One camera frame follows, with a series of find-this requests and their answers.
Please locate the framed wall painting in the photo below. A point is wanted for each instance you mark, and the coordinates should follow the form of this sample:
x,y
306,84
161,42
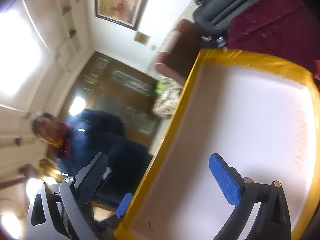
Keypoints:
x,y
120,0

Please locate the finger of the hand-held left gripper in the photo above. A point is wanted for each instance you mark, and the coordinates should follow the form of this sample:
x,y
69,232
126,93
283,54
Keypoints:
x,y
124,204

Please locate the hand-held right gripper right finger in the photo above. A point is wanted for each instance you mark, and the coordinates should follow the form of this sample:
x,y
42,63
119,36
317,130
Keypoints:
x,y
225,181

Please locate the floral bag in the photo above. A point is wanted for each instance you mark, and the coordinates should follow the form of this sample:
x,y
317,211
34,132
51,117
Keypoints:
x,y
165,103

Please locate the small wall switch plate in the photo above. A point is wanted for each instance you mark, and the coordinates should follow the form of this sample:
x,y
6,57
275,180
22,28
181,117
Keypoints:
x,y
153,47

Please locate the green bag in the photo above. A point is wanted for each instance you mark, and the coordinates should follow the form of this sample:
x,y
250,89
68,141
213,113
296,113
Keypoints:
x,y
163,83

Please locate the yellow taped cardboard box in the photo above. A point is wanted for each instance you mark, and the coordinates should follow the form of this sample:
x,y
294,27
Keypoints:
x,y
225,105

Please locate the bright window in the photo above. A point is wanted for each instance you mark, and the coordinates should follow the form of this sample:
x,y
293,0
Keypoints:
x,y
20,50

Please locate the black sofa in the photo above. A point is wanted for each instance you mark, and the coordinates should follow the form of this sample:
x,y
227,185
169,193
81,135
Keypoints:
x,y
220,7

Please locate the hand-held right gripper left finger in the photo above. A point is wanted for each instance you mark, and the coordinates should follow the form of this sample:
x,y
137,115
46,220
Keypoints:
x,y
93,177

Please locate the brown wooden glass cabinet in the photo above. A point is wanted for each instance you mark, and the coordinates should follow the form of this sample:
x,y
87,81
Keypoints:
x,y
120,90

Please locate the large wall switch plate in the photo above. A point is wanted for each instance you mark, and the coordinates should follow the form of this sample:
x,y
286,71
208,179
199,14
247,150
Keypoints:
x,y
142,38

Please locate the maroon armchair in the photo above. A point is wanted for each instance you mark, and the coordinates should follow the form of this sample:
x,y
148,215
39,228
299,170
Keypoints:
x,y
180,52

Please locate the maroon table cloth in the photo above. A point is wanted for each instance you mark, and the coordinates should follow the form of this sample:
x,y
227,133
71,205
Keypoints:
x,y
275,22

